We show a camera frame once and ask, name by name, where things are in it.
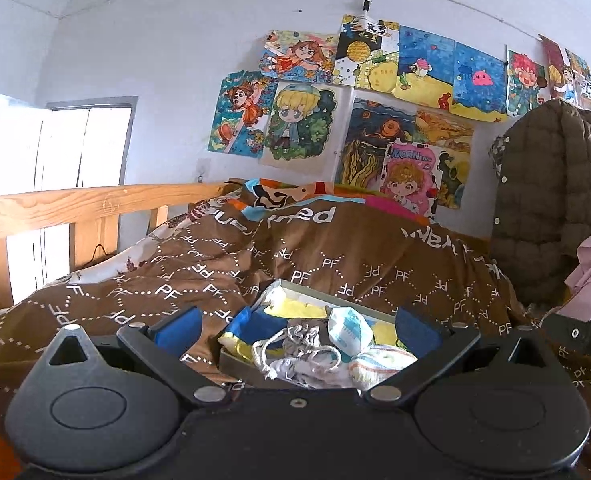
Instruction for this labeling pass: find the small boy figure wall poster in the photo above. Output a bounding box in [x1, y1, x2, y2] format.
[543, 35, 591, 111]

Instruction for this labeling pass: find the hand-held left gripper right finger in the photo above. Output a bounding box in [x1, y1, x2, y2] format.
[365, 304, 560, 406]

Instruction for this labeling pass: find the pink orange-haired character wall poster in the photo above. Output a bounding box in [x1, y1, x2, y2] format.
[380, 142, 443, 218]

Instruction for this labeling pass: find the bright window with grey frame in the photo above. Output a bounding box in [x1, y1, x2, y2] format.
[0, 91, 140, 306]

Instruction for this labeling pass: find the grey drawstring pouch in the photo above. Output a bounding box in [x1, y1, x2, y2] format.
[251, 322, 343, 381]

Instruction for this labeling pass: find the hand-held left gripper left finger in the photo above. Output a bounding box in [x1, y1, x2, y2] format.
[38, 304, 236, 407]

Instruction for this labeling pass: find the grey box with colourful drawing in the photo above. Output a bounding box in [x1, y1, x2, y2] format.
[218, 279, 426, 391]

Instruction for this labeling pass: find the pink jellyfish blue wall poster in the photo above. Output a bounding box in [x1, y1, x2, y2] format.
[450, 42, 509, 122]

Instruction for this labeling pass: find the olive quilted puffer jacket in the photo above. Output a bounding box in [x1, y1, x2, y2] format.
[489, 99, 591, 306]

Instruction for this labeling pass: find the blond boy wall poster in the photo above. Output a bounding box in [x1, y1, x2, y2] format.
[260, 80, 351, 168]

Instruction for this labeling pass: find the red-haired character wall poster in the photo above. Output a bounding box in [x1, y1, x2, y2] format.
[506, 50, 547, 118]

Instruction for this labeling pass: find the orange dress girl wall poster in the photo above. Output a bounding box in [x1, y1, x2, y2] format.
[208, 71, 276, 158]

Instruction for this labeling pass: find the cream striped soft cloth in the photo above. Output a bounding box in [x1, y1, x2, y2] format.
[348, 344, 420, 392]

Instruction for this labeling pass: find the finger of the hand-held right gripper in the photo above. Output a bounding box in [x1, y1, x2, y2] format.
[540, 311, 591, 356]

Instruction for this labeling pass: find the yellow field wall poster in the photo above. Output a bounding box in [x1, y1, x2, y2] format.
[415, 110, 475, 210]

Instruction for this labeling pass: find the swirling night sky wall poster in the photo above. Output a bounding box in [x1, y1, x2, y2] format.
[335, 97, 419, 191]

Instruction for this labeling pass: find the blue beach snail wall poster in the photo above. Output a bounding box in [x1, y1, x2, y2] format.
[393, 25, 456, 108]

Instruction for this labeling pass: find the wooden bed rail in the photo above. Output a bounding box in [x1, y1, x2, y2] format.
[0, 181, 236, 311]

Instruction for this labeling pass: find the flying girl wall poster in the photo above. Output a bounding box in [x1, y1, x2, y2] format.
[260, 30, 339, 83]

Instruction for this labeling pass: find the brown orange blue printed blanket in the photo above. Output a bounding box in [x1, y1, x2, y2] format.
[0, 177, 591, 480]

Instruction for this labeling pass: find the yellow moon black wall poster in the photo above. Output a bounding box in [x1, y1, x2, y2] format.
[334, 15, 400, 91]

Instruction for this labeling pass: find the blue white face mask packet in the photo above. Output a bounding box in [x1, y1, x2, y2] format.
[328, 307, 375, 358]

